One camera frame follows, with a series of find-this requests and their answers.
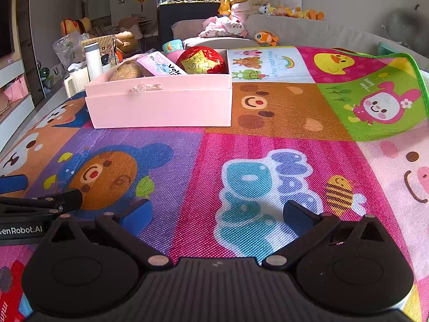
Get colourful printed play mat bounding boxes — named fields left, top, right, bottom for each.
left=0, top=45, right=429, bottom=322

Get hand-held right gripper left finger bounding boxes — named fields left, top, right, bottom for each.
left=42, top=199, right=173, bottom=270

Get teal cushion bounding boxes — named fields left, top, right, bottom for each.
left=377, top=41, right=401, bottom=56

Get pink pillow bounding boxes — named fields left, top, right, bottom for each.
left=231, top=2, right=269, bottom=21

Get clear plastic bag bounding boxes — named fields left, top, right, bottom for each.
left=53, top=32, right=89, bottom=71

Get yellow orange plush toy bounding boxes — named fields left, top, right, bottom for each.
left=273, top=6, right=325, bottom=21

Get grey fan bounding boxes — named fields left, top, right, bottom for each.
left=382, top=4, right=429, bottom=49

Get orange fish plush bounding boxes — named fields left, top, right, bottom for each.
left=254, top=31, right=279, bottom=47

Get white thermos bottle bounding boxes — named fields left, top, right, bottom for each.
left=84, top=42, right=104, bottom=82

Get dark fish tank cabinet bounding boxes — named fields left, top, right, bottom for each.
left=157, top=3, right=222, bottom=44

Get white television cabinet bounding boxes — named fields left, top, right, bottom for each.
left=0, top=58, right=46, bottom=151

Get white jug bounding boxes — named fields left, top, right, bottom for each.
left=64, top=65, right=90, bottom=98

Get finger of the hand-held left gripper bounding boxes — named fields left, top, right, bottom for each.
left=0, top=189, right=83, bottom=213
left=0, top=174, right=29, bottom=195

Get brown bear plush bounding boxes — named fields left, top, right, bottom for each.
left=114, top=31, right=139, bottom=57

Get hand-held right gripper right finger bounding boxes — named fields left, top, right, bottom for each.
left=262, top=200, right=386, bottom=269

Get pink packet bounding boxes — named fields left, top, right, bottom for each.
left=137, top=51, right=188, bottom=77

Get brown ball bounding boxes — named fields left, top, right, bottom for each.
left=110, top=60, right=153, bottom=82

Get beige sofa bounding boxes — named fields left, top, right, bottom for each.
left=171, top=13, right=429, bottom=74

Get red woven ball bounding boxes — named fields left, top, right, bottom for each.
left=176, top=46, right=228, bottom=75

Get white paper wall note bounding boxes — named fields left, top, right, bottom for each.
left=280, top=0, right=303, bottom=13

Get pink clothes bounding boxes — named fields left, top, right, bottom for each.
left=198, top=16, right=249, bottom=39

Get woven patterned bag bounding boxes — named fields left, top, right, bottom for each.
left=81, top=35, right=118, bottom=66

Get beige chair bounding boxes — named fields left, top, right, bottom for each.
left=119, top=17, right=141, bottom=32

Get black television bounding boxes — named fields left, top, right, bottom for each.
left=0, top=0, right=16, bottom=59

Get pink bag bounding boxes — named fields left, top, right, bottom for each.
left=3, top=75, right=30, bottom=103

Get pink cardboard box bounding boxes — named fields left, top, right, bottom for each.
left=84, top=50, right=233, bottom=129

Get orange brown plush toy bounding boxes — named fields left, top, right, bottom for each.
left=60, top=17, right=91, bottom=36

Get teal cup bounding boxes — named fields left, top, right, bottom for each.
left=162, top=39, right=183, bottom=54

